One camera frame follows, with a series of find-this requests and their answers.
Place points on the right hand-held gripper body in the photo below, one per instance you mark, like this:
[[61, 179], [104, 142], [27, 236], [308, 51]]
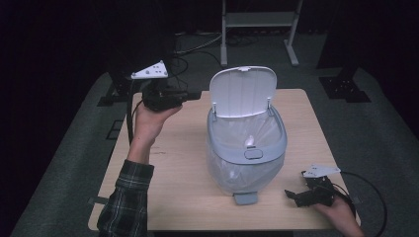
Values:
[[321, 192]]

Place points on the grey and white pedal bin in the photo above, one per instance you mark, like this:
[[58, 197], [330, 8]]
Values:
[[242, 89]]

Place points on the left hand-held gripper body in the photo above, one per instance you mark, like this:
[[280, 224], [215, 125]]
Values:
[[161, 98]]

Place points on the grey tape strip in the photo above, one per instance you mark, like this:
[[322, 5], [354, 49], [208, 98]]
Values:
[[355, 199], [98, 200]]

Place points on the person's right hand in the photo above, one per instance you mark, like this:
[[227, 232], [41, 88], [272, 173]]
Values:
[[342, 212]]

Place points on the white metal stand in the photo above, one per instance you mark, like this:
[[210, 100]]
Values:
[[260, 19]]

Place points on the clear plastic bin liner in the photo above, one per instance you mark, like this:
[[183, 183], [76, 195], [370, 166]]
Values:
[[243, 177]]

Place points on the person's left hand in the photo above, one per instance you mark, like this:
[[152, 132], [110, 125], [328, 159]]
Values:
[[148, 125]]

